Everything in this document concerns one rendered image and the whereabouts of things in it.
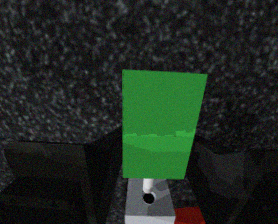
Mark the red tray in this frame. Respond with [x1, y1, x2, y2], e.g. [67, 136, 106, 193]
[174, 206, 206, 224]

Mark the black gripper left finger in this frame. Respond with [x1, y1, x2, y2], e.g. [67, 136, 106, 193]
[4, 126, 123, 224]

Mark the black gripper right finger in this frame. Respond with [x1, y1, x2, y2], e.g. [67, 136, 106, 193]
[186, 134, 278, 224]

